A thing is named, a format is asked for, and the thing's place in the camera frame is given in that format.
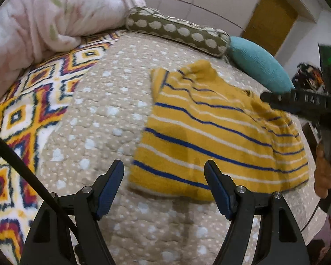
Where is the beige dotted bedspread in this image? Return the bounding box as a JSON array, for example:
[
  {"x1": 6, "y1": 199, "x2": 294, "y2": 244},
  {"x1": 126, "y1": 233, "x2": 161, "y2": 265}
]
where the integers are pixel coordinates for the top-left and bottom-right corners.
[{"x1": 30, "y1": 30, "x2": 322, "y2": 265}]

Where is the colourful diamond pattern blanket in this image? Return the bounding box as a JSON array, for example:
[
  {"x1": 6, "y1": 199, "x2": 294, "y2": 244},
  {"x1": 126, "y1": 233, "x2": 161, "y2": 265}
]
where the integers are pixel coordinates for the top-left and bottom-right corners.
[{"x1": 0, "y1": 30, "x2": 127, "y2": 264}]

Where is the yellow striped sweater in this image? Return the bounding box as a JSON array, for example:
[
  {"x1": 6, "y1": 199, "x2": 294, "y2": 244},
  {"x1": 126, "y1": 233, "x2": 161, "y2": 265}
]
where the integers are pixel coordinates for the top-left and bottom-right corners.
[{"x1": 128, "y1": 59, "x2": 309, "y2": 203}]

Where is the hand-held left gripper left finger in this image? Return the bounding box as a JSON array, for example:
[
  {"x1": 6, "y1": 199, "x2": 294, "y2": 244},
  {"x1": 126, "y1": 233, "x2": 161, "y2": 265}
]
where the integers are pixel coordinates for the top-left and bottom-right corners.
[{"x1": 20, "y1": 159, "x2": 125, "y2": 265}]

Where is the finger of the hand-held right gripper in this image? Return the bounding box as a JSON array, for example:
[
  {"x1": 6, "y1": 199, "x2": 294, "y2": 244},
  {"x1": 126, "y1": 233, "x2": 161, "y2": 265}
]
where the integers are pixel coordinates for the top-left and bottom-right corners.
[{"x1": 261, "y1": 88, "x2": 328, "y2": 117}]

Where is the pink floral duvet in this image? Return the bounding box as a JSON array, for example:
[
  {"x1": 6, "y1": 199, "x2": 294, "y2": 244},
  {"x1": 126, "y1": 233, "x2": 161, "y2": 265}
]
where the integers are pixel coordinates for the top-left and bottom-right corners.
[{"x1": 0, "y1": 0, "x2": 147, "y2": 108}]

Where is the pile of clothes on rack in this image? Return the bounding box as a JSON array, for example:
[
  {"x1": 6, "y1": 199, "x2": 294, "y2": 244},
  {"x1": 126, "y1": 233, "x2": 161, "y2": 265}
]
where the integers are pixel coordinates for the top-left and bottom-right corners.
[{"x1": 291, "y1": 62, "x2": 326, "y2": 94}]

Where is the wooden door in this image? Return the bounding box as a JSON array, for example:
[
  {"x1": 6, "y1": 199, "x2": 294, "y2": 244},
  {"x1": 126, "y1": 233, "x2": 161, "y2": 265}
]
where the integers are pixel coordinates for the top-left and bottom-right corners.
[{"x1": 241, "y1": 0, "x2": 298, "y2": 58}]

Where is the black cable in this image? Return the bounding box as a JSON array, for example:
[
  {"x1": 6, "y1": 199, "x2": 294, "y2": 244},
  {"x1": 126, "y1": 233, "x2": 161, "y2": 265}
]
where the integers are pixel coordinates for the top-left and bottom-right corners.
[{"x1": 0, "y1": 129, "x2": 79, "y2": 245}]

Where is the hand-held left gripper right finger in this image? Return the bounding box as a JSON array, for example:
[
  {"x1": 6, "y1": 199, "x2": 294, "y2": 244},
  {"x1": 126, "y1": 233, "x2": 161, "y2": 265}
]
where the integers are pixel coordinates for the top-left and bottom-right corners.
[{"x1": 204, "y1": 159, "x2": 311, "y2": 265}]

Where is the white wardrobe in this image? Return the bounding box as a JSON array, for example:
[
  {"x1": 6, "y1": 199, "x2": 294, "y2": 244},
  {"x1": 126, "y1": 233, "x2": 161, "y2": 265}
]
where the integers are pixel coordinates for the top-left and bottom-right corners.
[{"x1": 110, "y1": 0, "x2": 269, "y2": 33}]

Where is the teal corduroy pillow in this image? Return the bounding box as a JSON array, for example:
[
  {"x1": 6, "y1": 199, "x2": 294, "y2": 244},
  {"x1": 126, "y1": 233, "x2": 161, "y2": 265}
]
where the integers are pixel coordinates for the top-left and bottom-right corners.
[{"x1": 226, "y1": 36, "x2": 296, "y2": 94}]

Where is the green hedgehog print pillow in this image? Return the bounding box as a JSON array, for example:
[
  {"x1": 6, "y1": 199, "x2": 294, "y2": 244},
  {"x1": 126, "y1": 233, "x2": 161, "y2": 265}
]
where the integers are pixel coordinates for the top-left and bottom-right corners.
[{"x1": 125, "y1": 6, "x2": 231, "y2": 58}]

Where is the person's right hand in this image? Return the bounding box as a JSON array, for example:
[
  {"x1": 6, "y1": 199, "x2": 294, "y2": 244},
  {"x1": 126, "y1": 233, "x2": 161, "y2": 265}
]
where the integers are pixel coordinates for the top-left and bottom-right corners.
[{"x1": 314, "y1": 144, "x2": 331, "y2": 199}]

